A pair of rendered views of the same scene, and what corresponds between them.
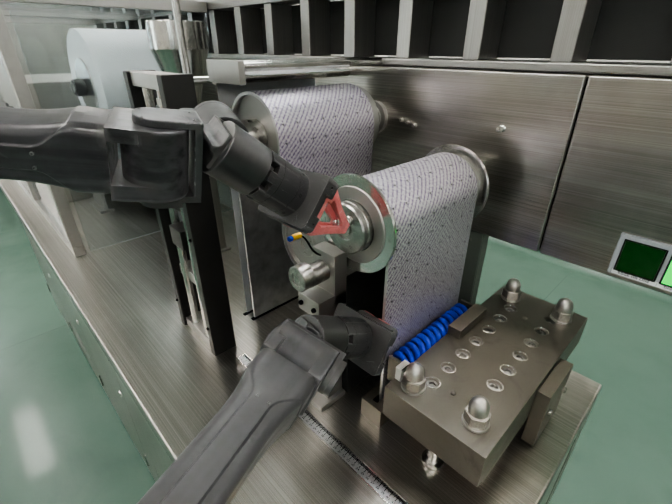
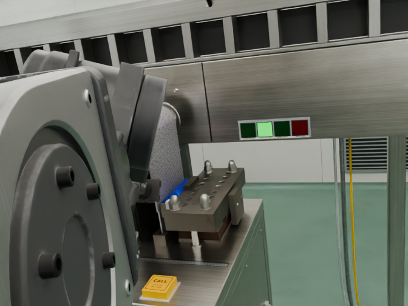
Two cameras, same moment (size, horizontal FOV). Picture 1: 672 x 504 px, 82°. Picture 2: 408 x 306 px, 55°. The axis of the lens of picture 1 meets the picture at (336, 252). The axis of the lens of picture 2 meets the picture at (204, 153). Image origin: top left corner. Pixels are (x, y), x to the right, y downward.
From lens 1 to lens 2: 0.70 m
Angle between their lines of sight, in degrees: 26
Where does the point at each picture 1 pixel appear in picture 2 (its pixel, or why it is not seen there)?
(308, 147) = not seen: hidden behind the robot
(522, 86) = (178, 70)
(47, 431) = not seen: outside the picture
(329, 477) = (150, 268)
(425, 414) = (184, 212)
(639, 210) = (240, 110)
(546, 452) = (244, 226)
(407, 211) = not seen: hidden behind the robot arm
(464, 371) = (196, 198)
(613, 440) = (312, 275)
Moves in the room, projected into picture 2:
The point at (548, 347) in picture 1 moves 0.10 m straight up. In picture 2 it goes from (229, 180) to (226, 153)
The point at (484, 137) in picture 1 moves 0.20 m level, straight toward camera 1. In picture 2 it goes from (169, 96) to (171, 104)
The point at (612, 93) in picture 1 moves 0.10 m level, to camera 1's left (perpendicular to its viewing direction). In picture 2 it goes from (212, 67) to (187, 71)
